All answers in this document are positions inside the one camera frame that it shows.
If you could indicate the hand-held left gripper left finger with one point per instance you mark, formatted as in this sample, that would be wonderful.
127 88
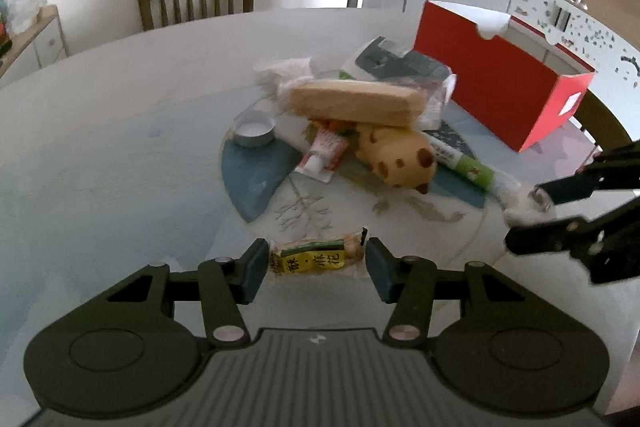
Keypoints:
255 272

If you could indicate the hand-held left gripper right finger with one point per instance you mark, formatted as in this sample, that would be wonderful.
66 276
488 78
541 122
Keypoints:
380 274

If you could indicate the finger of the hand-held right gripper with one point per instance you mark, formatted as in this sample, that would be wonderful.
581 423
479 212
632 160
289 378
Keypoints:
585 184
550 237

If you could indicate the white tissue wad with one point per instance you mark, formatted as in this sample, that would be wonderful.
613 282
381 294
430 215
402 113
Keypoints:
520 207

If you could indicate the yellow green snack packet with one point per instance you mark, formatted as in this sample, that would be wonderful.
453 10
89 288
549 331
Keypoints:
310 259

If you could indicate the green white tube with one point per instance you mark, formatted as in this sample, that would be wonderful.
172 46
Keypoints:
460 162

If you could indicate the red white sachet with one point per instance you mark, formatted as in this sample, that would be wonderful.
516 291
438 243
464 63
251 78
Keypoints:
322 154

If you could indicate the red cardboard box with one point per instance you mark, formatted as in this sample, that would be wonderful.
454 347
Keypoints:
480 77

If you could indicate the bread loaf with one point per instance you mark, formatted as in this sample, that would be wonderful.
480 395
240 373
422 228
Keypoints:
350 102

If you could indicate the tealight candle tin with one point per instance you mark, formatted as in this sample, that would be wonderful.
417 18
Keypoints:
254 131

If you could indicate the crumpled white plastic bag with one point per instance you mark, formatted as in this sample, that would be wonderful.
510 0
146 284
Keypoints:
282 72

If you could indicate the grey white packet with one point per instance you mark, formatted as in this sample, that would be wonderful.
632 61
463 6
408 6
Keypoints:
395 59

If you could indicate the low wooden side cabinet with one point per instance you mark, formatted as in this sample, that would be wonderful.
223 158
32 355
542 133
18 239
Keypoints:
45 49

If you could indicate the clear plastic bag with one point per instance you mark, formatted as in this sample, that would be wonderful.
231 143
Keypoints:
25 14

